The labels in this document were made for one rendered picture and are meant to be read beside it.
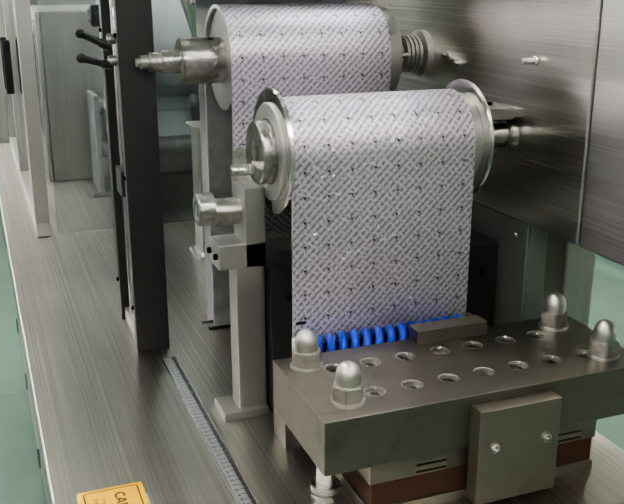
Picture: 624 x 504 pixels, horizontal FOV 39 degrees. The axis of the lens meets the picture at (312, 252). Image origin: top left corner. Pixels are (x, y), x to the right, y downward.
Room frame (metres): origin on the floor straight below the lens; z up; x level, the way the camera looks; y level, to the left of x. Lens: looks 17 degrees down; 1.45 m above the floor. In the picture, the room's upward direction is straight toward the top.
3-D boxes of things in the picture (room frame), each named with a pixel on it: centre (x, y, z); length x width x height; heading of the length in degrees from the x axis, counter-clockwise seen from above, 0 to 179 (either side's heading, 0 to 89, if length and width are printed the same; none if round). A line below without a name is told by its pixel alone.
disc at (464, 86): (1.11, -0.19, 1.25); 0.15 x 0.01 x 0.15; 21
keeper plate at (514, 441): (0.83, -0.22, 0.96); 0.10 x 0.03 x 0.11; 111
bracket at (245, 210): (1.04, 0.10, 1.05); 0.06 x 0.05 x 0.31; 111
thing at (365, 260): (1.01, -0.09, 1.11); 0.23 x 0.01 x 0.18; 111
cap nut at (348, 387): (0.81, -0.04, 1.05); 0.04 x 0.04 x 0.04
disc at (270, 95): (1.02, 0.05, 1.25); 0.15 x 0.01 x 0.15; 21
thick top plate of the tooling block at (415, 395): (0.91, -0.17, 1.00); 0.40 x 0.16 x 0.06; 111
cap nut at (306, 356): (0.90, 0.01, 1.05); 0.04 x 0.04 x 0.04
